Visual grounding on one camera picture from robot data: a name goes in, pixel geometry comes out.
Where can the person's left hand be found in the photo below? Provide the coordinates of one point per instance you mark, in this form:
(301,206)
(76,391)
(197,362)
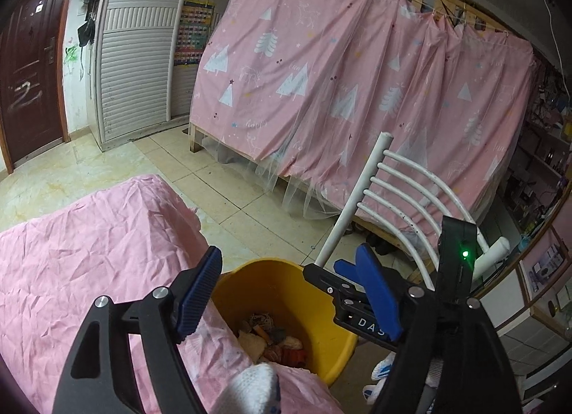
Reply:
(250,389)

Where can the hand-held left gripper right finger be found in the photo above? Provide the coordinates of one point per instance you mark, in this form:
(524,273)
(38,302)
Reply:
(380,293)

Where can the black shoe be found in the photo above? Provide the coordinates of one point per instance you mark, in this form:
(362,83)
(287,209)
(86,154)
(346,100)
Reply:
(377,246)

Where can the person's right hand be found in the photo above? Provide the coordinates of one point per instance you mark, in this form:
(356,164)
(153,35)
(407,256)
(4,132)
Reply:
(382,378)

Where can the dark brown door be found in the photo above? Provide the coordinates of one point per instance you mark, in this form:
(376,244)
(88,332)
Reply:
(31,74)

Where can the yellow plastic bucket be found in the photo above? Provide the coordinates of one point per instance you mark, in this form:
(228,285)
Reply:
(313,306)

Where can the white metal chair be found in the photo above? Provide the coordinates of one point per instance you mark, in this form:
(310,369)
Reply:
(357,190)

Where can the cream ribbed knit cloth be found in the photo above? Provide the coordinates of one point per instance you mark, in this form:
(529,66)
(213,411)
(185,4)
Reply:
(252,344)

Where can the cluttered wooden shelf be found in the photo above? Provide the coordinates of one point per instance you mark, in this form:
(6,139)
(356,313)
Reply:
(536,150)

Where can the white tulle net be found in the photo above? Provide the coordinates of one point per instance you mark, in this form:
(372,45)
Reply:
(268,168)

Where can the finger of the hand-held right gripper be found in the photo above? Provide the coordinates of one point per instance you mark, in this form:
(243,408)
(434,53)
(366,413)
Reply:
(346,268)
(319,275)

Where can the white slatted wardrobe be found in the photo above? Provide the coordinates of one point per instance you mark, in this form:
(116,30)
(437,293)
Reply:
(134,61)

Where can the pink tablecloth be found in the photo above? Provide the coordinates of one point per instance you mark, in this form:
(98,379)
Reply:
(89,262)

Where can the orange sock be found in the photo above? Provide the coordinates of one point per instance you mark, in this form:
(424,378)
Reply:
(286,356)

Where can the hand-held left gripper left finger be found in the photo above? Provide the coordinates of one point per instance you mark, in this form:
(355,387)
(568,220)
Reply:
(199,293)

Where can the wooden bed frame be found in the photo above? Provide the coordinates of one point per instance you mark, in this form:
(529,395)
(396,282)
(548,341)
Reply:
(194,137)

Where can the colourful chart poster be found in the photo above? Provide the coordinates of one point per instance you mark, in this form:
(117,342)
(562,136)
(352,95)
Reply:
(192,34)

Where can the hanging black bags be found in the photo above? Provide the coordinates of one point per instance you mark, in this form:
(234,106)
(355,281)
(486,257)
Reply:
(87,25)

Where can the pink tree print curtain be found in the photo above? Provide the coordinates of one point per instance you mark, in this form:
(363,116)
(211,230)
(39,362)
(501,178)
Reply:
(357,83)

